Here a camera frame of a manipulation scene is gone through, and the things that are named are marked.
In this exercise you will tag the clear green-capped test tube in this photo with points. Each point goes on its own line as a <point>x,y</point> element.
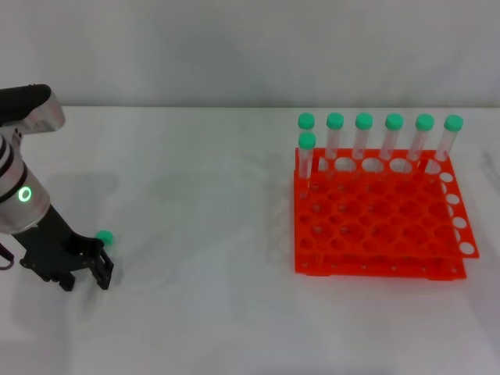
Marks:
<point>105,236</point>
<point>424,122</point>
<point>335,120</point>
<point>306,120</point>
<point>394,121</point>
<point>453,123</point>
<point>364,120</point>
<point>307,141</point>

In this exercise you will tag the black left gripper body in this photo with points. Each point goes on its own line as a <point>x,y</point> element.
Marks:
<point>54,250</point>

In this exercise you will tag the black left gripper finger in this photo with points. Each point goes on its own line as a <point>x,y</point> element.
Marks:
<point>58,281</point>
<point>103,271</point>

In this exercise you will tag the orange test tube rack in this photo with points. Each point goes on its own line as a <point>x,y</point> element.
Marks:
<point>371,218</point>

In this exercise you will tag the black silver wrist camera housing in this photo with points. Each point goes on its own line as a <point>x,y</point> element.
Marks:
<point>31,105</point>

